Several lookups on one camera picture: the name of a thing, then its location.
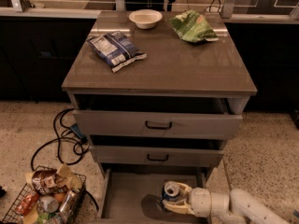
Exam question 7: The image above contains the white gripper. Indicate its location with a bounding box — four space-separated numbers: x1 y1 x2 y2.
163 182 212 217

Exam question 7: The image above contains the blue pepsi can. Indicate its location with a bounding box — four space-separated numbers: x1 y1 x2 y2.
160 181 179 211

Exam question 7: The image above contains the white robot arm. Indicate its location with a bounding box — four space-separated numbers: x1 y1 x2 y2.
161 181 290 224

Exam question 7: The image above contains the bottom drawer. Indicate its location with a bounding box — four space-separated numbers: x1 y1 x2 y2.
97 167 212 224

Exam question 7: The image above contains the drawer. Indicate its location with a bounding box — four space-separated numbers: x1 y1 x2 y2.
97 167 212 224
74 94 242 140
91 135 223 167

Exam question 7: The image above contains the middle drawer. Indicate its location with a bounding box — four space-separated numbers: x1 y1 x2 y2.
91 135 223 167

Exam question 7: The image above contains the grey drawer cabinet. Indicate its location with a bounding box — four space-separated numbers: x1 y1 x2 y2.
61 10 258 224

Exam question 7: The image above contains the brown metallic can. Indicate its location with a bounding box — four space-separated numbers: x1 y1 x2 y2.
59 189 79 213

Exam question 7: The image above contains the top drawer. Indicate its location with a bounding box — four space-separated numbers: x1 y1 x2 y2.
74 94 242 140

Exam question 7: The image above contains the silver can lying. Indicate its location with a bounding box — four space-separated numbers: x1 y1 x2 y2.
39 196 59 213

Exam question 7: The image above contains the orange fruit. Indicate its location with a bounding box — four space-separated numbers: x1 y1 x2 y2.
53 193 65 203

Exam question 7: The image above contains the brown snack bag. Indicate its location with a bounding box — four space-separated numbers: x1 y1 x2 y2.
24 163 82 196

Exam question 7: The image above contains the orange snack packet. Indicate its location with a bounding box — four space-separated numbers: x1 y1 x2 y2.
15 192 39 216

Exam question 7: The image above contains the blue chip bag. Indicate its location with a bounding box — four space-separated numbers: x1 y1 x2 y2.
86 31 147 73

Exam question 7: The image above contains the green chip bag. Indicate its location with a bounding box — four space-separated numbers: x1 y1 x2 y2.
169 9 218 43

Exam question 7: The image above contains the white paper bowl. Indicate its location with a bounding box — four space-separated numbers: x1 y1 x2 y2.
129 9 163 29

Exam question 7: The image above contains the black floor cable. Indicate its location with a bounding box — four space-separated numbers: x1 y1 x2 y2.
30 107 100 212

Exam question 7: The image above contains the blue cable plug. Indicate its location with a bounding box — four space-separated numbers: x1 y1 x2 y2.
70 123 87 143

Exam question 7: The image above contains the black wire basket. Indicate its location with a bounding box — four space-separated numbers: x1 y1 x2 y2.
2 166 86 224

